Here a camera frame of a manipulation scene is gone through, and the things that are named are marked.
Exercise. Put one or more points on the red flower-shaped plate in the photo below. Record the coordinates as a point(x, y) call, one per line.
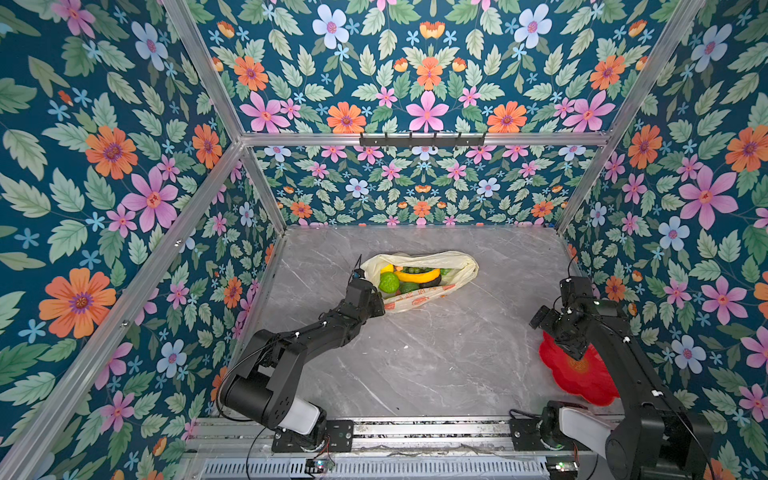
point(587, 378)

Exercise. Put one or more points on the yellow fake banana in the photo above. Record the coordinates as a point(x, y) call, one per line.
point(419, 279)

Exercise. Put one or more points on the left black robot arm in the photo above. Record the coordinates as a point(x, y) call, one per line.
point(262, 385)

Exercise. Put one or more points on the black hook rail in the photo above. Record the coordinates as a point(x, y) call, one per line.
point(409, 140)

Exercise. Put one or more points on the green fake lime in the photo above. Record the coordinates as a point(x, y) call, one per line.
point(389, 283)

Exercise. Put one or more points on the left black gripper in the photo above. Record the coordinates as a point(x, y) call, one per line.
point(375, 298)

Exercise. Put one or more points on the green fake grapes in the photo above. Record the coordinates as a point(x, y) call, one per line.
point(415, 270)

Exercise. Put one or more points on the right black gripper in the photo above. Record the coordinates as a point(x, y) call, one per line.
point(574, 346)

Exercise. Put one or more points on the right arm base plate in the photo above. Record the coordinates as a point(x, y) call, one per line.
point(529, 432)

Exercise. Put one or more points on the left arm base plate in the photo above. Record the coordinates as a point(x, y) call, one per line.
point(335, 436)

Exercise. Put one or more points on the white vented cable duct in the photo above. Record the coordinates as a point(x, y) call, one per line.
point(377, 468)

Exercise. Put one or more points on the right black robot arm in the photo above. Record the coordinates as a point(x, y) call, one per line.
point(658, 438)

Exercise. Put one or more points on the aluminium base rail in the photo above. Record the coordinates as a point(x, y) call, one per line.
point(410, 436)

